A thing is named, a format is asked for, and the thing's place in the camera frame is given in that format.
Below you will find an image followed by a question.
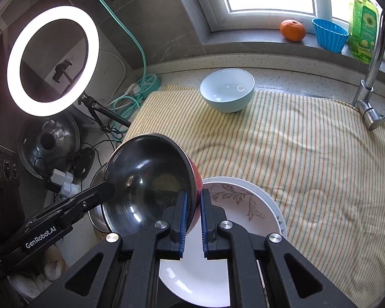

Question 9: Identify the white ring light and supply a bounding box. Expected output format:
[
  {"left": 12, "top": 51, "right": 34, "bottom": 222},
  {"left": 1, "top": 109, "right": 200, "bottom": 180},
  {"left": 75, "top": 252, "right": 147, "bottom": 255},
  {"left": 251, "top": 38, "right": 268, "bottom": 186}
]
[{"left": 6, "top": 6, "right": 100, "bottom": 117}]

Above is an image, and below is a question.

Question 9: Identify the light blue ceramic bowl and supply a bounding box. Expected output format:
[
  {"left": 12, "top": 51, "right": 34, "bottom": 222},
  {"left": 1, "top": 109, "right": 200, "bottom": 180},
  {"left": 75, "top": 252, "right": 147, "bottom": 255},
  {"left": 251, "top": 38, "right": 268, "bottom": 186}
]
[{"left": 200, "top": 68, "right": 255, "bottom": 113}]

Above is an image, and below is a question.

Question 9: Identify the green dish soap bottle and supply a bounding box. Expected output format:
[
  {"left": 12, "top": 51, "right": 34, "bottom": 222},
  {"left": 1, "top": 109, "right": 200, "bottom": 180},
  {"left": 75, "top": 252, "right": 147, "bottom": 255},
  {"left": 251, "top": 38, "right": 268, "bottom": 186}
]
[{"left": 347, "top": 0, "right": 380, "bottom": 65}]

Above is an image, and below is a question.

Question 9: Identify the steel pot lid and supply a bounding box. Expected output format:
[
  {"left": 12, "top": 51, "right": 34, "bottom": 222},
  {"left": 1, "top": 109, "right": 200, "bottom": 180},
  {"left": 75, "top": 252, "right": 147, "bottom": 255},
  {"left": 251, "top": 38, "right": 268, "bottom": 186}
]
[{"left": 17, "top": 114, "right": 81, "bottom": 180}]

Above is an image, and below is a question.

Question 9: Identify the green hose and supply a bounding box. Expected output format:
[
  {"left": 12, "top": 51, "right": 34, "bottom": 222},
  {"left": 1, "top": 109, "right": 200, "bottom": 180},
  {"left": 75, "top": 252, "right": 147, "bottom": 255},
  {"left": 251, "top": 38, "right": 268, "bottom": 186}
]
[{"left": 83, "top": 0, "right": 148, "bottom": 126}]

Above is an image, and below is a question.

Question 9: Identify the green power strip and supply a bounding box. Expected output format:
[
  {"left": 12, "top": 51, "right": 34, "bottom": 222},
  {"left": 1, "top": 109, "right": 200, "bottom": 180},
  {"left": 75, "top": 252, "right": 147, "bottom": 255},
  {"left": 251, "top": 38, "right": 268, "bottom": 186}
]
[{"left": 133, "top": 74, "right": 161, "bottom": 95}]

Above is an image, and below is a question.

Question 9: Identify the blue ribbed plastic cup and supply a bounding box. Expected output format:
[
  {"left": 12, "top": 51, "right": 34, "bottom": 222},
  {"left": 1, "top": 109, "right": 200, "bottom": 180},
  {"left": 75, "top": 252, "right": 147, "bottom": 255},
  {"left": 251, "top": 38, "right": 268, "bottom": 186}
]
[{"left": 312, "top": 18, "right": 350, "bottom": 53}]

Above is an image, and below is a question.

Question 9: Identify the orange tangerine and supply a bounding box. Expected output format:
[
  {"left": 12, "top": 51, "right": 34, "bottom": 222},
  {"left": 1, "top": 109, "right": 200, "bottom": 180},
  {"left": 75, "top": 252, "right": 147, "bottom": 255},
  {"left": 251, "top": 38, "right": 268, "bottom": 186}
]
[{"left": 280, "top": 19, "right": 306, "bottom": 42}]

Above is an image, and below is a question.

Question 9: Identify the large pink floral plate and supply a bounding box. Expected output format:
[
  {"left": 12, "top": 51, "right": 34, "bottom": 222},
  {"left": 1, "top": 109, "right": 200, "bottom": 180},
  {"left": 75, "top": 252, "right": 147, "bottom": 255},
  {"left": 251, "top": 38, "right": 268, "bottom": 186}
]
[{"left": 202, "top": 176, "right": 287, "bottom": 241}]

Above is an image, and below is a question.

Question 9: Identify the black stove panel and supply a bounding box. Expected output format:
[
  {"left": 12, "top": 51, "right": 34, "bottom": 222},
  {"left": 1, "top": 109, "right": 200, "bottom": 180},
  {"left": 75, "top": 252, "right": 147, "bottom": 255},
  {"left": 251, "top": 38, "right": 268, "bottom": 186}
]
[{"left": 0, "top": 141, "right": 21, "bottom": 183}]

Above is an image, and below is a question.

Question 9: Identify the large steel bowl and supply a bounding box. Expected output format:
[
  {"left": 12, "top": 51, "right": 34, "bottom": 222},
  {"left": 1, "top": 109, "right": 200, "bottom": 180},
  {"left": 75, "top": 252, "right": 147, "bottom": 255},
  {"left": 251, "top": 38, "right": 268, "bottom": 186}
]
[{"left": 89, "top": 165, "right": 111, "bottom": 233}]

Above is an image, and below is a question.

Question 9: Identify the black tripod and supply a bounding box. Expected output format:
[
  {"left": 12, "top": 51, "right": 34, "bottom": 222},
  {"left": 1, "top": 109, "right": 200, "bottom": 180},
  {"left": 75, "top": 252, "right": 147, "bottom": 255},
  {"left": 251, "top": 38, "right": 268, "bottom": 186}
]
[{"left": 78, "top": 93, "right": 132, "bottom": 129}]

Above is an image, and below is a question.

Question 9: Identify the small steel bowl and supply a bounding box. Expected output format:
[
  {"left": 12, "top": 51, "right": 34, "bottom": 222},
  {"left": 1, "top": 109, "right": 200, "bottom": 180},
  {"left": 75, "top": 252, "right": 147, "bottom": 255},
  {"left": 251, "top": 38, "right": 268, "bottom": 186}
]
[{"left": 102, "top": 133, "right": 203, "bottom": 236}]

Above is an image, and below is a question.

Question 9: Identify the white power adapter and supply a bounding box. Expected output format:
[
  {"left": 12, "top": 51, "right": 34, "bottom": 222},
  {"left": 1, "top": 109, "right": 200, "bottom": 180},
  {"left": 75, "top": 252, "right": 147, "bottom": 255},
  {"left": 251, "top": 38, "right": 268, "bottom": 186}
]
[{"left": 50, "top": 170, "right": 76, "bottom": 196}]

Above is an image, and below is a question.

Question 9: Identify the black round device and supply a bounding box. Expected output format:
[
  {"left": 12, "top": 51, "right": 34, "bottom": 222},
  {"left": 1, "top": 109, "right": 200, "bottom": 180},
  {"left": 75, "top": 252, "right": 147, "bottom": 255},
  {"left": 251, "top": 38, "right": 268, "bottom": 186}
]
[{"left": 72, "top": 147, "right": 96, "bottom": 180}]

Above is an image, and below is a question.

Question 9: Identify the yellow striped cloth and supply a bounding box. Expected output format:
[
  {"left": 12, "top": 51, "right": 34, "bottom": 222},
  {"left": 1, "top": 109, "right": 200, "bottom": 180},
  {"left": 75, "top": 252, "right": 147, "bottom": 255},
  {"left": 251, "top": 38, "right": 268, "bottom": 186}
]
[{"left": 123, "top": 85, "right": 385, "bottom": 299}]

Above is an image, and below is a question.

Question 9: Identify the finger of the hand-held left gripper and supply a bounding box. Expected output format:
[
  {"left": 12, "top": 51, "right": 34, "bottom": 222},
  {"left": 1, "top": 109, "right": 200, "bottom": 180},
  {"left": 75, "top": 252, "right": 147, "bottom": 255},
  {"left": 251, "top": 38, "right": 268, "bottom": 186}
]
[{"left": 62, "top": 181, "right": 116, "bottom": 222}]

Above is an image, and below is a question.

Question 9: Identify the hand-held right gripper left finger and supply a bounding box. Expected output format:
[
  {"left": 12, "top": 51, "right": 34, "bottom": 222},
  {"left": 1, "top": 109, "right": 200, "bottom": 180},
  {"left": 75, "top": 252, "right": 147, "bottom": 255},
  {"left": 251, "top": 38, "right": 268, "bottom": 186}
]
[{"left": 27, "top": 190, "right": 189, "bottom": 308}]

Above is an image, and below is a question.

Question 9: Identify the chrome kitchen faucet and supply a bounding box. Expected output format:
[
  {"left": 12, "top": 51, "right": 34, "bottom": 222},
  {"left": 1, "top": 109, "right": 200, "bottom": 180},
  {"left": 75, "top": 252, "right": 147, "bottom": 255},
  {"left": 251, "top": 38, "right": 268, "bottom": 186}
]
[{"left": 351, "top": 9, "right": 385, "bottom": 131}]

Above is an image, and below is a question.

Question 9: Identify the white plate grey leaf print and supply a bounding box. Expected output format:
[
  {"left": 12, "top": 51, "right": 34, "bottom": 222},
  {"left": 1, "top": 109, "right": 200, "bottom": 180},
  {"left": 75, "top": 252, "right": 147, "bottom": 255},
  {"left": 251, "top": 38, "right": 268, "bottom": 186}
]
[{"left": 159, "top": 181, "right": 283, "bottom": 308}]

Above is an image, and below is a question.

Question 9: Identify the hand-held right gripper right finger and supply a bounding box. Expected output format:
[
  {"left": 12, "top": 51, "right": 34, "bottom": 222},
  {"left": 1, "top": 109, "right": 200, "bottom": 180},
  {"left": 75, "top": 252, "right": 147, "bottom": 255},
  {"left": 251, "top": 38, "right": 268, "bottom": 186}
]
[{"left": 200, "top": 189, "right": 358, "bottom": 308}]

